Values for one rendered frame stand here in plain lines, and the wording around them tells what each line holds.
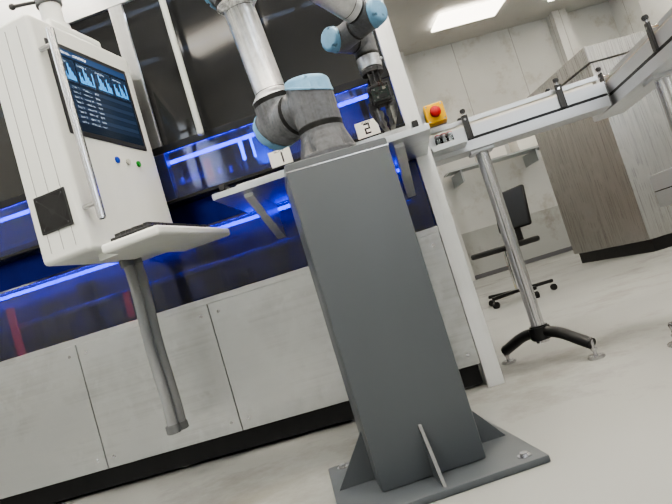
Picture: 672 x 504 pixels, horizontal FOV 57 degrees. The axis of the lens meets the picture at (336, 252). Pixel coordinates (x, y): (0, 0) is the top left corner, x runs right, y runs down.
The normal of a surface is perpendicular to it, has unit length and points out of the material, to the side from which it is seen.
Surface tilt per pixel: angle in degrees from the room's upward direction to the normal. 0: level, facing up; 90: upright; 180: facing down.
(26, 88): 90
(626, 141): 90
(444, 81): 90
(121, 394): 90
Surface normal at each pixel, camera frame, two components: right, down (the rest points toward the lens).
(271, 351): -0.13, -0.04
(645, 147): 0.08, -0.10
